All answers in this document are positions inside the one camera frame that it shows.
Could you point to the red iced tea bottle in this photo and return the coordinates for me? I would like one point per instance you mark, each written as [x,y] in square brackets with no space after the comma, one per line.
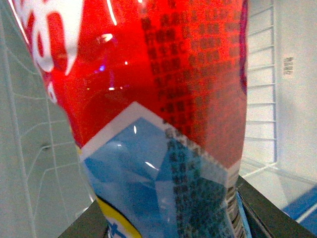
[156,95]

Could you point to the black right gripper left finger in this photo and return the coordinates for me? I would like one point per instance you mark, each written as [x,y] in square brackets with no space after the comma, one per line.
[91,224]

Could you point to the white fridge with penguin print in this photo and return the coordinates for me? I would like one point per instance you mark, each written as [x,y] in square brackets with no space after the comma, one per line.
[296,58]

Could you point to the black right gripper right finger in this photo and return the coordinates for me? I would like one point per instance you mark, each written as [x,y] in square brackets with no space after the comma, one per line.
[264,218]

